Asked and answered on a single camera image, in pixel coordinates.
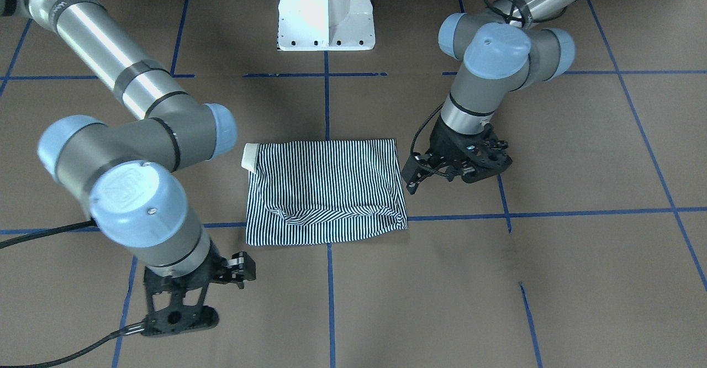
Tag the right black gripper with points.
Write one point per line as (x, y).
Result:
(241, 267)

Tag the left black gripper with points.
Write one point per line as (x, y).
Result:
(443, 141)

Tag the navy white striped polo shirt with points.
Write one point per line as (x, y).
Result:
(322, 192)

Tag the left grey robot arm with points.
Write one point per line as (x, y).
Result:
(500, 52)

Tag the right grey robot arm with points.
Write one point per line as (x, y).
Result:
(123, 177)

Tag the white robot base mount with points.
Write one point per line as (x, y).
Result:
(325, 25)

